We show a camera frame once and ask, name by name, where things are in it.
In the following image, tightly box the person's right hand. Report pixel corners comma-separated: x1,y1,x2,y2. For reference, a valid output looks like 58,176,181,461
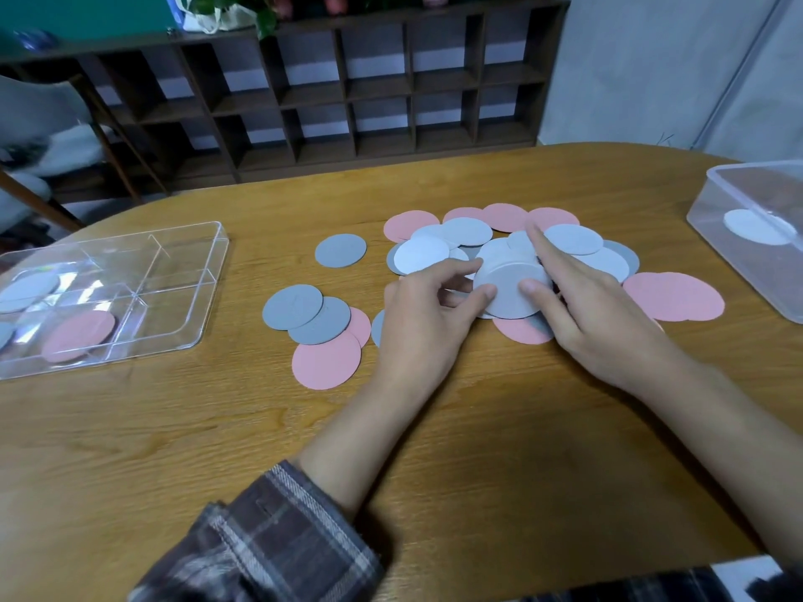
519,222,676,395

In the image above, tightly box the person's left hand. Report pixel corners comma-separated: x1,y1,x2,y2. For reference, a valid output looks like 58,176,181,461
373,258,498,402

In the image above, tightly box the pile of round paper discs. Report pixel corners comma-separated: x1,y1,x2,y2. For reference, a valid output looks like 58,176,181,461
262,202,727,392

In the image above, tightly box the neat white paper circle stack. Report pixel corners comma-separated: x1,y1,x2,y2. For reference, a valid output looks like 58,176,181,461
471,243,555,320

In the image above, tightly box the white disc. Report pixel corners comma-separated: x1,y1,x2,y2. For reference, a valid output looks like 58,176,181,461
723,208,798,247
0,271,62,314

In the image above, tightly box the clear divided tray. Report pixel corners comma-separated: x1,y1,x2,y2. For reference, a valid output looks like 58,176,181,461
0,221,230,381

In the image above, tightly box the pink disc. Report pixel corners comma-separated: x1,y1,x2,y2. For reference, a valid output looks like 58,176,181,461
40,309,118,365

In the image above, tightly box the person's right forearm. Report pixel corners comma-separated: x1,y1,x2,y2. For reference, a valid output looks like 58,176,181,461
637,360,803,578

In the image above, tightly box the person's left forearm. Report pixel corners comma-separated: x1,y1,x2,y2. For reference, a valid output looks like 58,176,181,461
128,379,434,602

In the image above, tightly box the translucent plastic tub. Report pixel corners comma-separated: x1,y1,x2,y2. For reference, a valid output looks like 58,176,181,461
686,159,803,325

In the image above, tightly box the dark wooden cubby shelf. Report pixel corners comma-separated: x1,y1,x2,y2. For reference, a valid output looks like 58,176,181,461
0,0,572,192

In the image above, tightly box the white tote bag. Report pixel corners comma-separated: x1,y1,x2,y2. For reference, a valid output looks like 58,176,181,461
177,0,258,35

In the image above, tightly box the grey chair with wooden legs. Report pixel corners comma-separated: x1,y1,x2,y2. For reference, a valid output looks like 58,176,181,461
0,168,86,236
0,74,171,205

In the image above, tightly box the blue packet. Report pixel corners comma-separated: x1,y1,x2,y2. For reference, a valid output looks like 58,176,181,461
13,28,59,52

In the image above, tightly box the grey wall pipe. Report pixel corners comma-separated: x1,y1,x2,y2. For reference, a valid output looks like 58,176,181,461
689,0,785,151

